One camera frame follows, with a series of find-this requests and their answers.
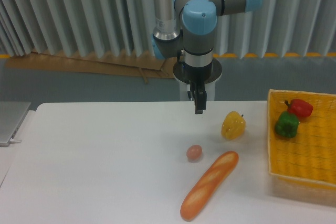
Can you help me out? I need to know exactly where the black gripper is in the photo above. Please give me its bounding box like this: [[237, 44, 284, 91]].
[[183, 63, 212, 114]]

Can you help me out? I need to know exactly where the red bell pepper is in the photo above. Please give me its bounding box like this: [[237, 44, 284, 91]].
[[284, 99, 313, 118]]

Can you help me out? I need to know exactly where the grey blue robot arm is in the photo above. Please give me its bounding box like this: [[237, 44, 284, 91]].
[[152, 0, 263, 114]]

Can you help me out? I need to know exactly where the yellow bell pepper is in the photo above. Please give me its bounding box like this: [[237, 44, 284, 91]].
[[221, 111, 246, 140]]

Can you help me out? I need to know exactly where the green bell pepper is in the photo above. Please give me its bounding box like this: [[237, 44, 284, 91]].
[[275, 111, 300, 138]]

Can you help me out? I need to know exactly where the brown cardboard sheet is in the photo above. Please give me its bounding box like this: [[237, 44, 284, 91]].
[[5, 51, 176, 83]]

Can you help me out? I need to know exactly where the brown egg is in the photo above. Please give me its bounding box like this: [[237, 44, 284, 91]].
[[186, 145, 203, 161]]

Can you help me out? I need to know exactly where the baguette bread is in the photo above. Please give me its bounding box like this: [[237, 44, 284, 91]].
[[180, 151, 239, 221]]

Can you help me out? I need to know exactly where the grey pleated curtain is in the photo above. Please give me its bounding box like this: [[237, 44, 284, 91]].
[[1, 0, 335, 57]]

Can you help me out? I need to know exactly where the yellow woven basket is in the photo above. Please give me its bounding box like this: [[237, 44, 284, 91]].
[[267, 89, 335, 189]]

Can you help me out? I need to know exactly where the silver laptop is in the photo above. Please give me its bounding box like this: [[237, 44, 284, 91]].
[[1, 101, 30, 147]]

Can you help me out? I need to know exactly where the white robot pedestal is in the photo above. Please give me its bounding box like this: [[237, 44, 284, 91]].
[[173, 58, 222, 101]]

